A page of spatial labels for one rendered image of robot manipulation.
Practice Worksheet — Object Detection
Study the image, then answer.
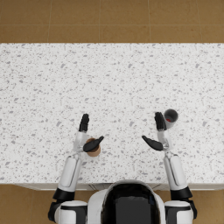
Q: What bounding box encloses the brown cup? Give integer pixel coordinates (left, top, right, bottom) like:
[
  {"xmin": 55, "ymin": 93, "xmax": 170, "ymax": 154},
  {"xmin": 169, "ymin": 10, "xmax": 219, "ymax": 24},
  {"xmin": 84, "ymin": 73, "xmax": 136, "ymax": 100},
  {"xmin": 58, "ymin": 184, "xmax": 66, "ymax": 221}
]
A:
[{"xmin": 85, "ymin": 137, "xmax": 102, "ymax": 158}]

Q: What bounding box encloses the robot body dark round torso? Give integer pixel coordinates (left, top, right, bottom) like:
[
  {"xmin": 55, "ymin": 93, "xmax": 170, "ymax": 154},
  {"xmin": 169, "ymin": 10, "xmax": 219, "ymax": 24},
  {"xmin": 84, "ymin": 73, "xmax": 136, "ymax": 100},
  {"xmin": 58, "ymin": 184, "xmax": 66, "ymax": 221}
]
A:
[{"xmin": 87, "ymin": 179, "xmax": 167, "ymax": 224}]

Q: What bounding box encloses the grey cup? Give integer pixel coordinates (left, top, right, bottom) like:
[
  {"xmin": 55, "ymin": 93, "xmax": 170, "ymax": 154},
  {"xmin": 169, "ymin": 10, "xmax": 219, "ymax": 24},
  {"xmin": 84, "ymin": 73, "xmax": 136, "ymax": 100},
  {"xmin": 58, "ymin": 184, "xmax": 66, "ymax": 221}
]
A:
[{"xmin": 163, "ymin": 108, "xmax": 179, "ymax": 130}]

